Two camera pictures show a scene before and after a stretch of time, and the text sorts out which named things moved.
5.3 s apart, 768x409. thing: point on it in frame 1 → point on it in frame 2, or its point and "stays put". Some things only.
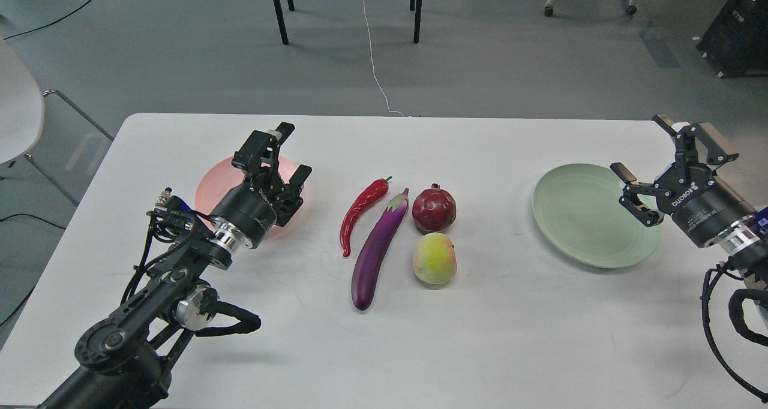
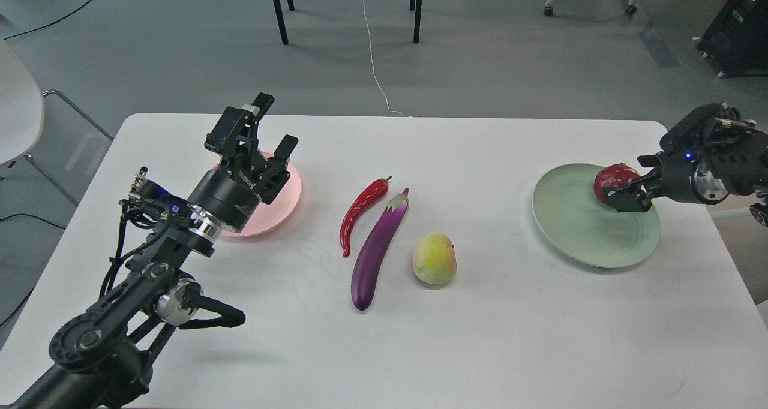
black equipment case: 735,44 stays put
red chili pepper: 374,192 stays put
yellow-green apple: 435,258 stays put
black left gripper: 264,200 → 232,193
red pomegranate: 434,210 → 612,176
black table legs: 419,2 stays put
